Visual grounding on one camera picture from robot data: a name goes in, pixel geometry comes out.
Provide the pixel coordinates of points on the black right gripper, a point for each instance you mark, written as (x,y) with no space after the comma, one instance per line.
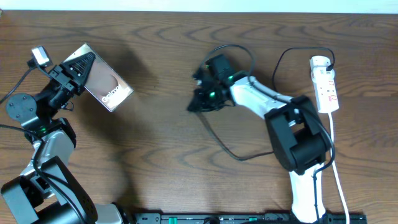
(201,104)

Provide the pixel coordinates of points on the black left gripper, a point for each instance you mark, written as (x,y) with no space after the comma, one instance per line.
(64,78)

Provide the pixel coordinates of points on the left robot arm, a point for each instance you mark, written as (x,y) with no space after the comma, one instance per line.
(46,191)

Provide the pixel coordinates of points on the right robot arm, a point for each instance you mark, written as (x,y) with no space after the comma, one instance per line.
(298,138)

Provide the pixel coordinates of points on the white power strip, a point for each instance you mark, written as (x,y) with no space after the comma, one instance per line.
(323,78)

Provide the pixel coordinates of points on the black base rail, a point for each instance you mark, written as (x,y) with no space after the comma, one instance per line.
(274,218)

